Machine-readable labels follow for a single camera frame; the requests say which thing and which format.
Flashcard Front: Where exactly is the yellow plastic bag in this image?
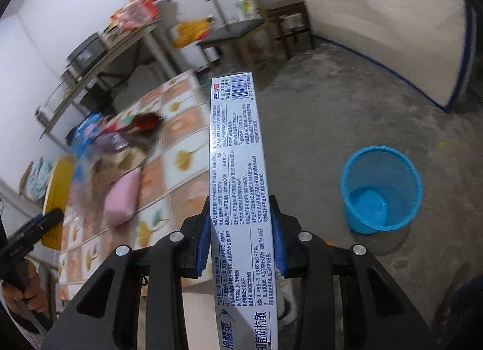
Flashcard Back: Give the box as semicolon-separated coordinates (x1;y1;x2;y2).
173;17;214;48

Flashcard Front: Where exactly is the glass bowl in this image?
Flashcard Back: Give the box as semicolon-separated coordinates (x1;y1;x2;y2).
37;84;76;124

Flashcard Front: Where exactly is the white blue toothpaste box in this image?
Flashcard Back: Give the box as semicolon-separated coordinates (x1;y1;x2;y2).
208;72;280;350

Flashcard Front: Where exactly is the blue packet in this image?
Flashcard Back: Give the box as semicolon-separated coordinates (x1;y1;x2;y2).
68;112;110;158

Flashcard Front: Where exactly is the grey metal rack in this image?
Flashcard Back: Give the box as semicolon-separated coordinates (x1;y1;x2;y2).
36;20;178;139

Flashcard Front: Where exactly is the stack of teal printed packs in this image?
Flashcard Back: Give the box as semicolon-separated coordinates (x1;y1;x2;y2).
28;157;53;200

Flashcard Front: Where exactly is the white green packet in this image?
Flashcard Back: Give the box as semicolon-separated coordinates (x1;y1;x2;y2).
236;0;265;21

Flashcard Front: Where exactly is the clear plastic bag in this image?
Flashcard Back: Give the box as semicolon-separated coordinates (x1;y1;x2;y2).
70;146;106;222

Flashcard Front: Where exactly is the wooden armchair with dark seat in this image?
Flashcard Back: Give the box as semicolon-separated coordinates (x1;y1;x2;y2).
198;0;280;72

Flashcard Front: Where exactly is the black kitchen appliance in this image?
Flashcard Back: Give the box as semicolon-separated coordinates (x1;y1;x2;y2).
66;33;108;72

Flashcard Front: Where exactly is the person's left hand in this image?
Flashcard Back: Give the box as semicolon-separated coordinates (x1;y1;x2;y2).
0;262;50;316

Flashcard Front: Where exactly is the pink packet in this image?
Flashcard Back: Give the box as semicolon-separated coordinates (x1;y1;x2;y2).
103;168;141;227

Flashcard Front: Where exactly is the blue mesh wastebasket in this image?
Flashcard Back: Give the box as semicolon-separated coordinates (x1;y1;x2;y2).
341;146;422;235

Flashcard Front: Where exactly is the table with patterned tablecloth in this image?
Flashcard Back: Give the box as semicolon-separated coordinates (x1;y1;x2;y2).
56;71;212;301

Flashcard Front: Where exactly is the white mattress with blue edge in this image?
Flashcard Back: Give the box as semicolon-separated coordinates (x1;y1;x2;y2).
292;0;477;113

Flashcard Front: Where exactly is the pile of colourful snack packets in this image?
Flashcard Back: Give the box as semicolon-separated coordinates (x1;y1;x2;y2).
102;0;161;39

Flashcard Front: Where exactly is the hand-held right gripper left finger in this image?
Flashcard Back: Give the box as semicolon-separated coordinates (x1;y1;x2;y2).
41;195;212;350

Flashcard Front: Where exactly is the red snack bag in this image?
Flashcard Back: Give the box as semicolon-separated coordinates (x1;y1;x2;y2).
124;112;165;139

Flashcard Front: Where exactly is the white shoe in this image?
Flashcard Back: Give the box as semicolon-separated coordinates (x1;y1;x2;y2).
277;275;297;326

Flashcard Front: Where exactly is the wooden chair holding packs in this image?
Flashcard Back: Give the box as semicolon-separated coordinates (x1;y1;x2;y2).
19;159;57;207

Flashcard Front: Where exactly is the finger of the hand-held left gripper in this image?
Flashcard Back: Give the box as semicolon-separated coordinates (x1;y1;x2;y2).
8;208;66;249

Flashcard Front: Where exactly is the dark wooden stool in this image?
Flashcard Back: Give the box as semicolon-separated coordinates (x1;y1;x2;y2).
264;0;315;60

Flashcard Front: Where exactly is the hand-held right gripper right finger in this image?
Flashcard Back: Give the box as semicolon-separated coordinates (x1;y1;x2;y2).
269;193;440;350

